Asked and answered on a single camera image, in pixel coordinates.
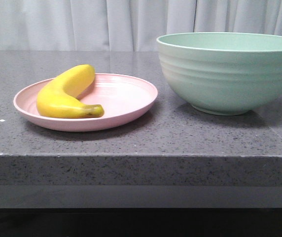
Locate yellow banana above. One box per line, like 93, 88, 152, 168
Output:
36, 64, 104, 119

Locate pink plate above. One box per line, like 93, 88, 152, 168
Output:
13, 73, 158, 132

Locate green bowl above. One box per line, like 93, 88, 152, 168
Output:
157, 32, 282, 116

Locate grey curtain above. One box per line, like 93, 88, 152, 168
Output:
0, 0, 282, 51

